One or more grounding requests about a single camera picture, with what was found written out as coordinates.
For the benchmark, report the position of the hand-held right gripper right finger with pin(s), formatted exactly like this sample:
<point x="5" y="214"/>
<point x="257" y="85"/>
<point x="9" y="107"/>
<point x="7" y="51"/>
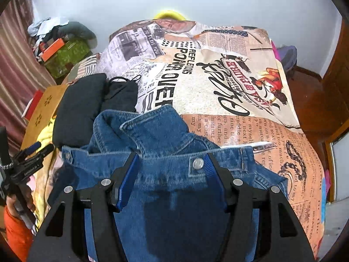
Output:
<point x="218" y="177"/>

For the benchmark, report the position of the newspaper print bedspread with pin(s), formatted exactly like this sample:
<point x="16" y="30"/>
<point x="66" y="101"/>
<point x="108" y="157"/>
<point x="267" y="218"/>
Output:
<point x="218" y="87"/>

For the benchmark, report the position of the orange box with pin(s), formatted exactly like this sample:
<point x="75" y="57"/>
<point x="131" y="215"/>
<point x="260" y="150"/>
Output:
<point x="53" y="48"/>

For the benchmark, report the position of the striped pillow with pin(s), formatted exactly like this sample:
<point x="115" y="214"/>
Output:
<point x="81" y="68"/>

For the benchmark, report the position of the yellow cloth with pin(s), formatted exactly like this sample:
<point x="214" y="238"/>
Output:
<point x="47" y="132"/>

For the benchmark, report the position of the striped red curtain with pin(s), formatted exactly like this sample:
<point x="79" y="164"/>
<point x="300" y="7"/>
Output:
<point x="16" y="60"/>

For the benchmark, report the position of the purple bag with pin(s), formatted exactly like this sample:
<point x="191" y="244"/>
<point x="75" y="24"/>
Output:
<point x="287" y="57"/>

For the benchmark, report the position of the person's left hand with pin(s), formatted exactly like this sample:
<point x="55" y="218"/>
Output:
<point x="15" y="200"/>

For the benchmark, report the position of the black folded garment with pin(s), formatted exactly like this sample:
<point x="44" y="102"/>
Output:
<point x="79" y="109"/>

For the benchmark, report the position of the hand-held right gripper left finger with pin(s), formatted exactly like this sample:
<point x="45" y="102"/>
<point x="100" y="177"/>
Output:
<point x="128" y="181"/>

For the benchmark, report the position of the person's left forearm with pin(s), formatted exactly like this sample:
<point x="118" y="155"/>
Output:
<point x="17" y="232"/>

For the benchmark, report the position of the wooden lap table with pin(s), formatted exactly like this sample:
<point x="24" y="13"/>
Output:
<point x="41" y="109"/>

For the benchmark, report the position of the magenta cloth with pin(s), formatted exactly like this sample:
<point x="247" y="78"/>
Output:
<point x="275" y="50"/>

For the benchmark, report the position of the green patterned bag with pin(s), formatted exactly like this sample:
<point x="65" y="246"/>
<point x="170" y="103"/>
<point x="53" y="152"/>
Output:
<point x="68" y="58"/>

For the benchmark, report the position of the brown wooden door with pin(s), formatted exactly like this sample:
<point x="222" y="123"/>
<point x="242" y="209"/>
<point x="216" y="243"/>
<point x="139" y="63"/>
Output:
<point x="336" y="68"/>

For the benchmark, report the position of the grey cloth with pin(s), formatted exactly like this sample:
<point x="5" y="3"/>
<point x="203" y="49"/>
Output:
<point x="81" y="31"/>

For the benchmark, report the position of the white cloth pile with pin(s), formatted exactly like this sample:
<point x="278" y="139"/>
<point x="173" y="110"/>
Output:
<point x="46" y="26"/>

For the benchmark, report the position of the yellow round object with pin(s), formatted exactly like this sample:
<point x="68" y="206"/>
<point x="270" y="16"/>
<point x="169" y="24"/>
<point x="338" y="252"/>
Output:
<point x="170" y="15"/>

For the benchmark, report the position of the red box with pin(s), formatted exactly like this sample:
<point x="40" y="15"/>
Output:
<point x="31" y="105"/>

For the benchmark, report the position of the blue denim jacket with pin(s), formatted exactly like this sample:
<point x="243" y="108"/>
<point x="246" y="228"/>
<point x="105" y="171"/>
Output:
<point x="163" y="131"/>

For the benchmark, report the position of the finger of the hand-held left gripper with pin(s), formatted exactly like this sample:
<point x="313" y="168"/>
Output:
<point x="34" y="146"/>
<point x="45" y="150"/>

